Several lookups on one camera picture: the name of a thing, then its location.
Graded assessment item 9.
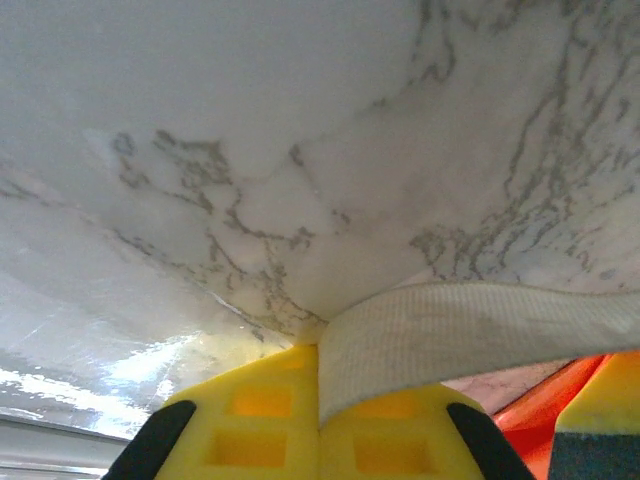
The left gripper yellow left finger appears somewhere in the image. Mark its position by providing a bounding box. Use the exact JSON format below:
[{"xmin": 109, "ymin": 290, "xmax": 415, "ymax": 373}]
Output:
[{"xmin": 102, "ymin": 344, "xmax": 322, "ymax": 480}]

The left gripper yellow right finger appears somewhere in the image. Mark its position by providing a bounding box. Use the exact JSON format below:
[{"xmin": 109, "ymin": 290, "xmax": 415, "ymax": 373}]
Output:
[{"xmin": 319, "ymin": 383, "xmax": 536, "ymax": 480}]

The orange wrapping paper sheet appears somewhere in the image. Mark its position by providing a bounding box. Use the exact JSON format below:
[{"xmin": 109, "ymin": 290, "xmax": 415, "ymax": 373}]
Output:
[{"xmin": 492, "ymin": 352, "xmax": 615, "ymax": 451}]

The white ribbon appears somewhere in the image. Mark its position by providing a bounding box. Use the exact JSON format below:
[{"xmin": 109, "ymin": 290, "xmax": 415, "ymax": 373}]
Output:
[{"xmin": 317, "ymin": 280, "xmax": 640, "ymax": 424}]

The aluminium rail base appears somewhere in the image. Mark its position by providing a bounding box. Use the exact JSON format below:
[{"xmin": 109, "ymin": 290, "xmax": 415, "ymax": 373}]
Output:
[{"xmin": 0, "ymin": 409, "xmax": 151, "ymax": 480}]

